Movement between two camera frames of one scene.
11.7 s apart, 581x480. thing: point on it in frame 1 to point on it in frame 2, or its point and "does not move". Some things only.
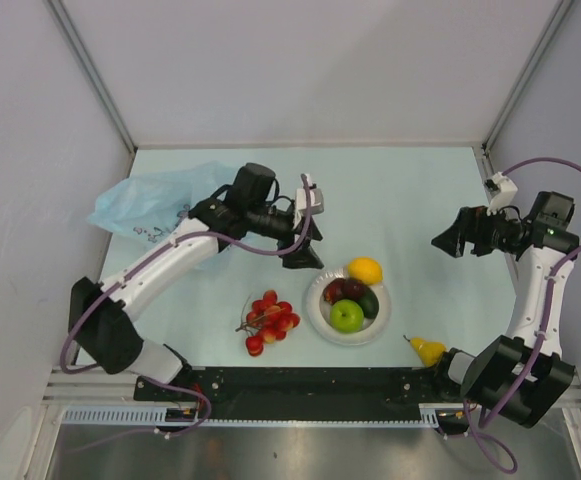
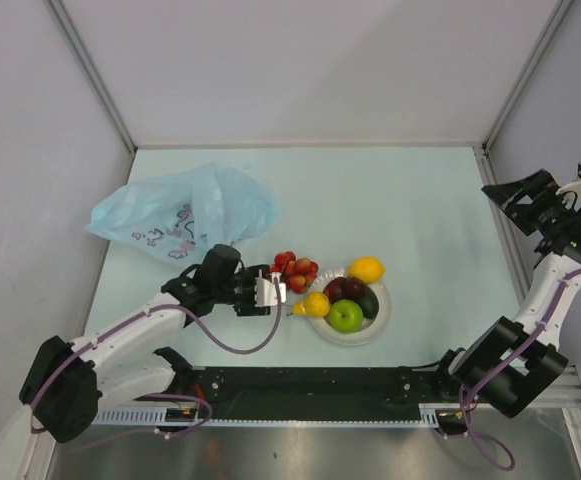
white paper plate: [319, 312] does not move
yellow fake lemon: [366, 269] does not move
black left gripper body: [286, 234] to [244, 303]
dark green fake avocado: [370, 304] does not move
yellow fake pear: [431, 352] to [316, 304]
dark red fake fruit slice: [353, 289] does not move
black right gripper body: [493, 232] to [545, 213]
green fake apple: [346, 316] does not move
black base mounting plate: [302, 392] does not move
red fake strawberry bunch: [268, 321] to [299, 273]
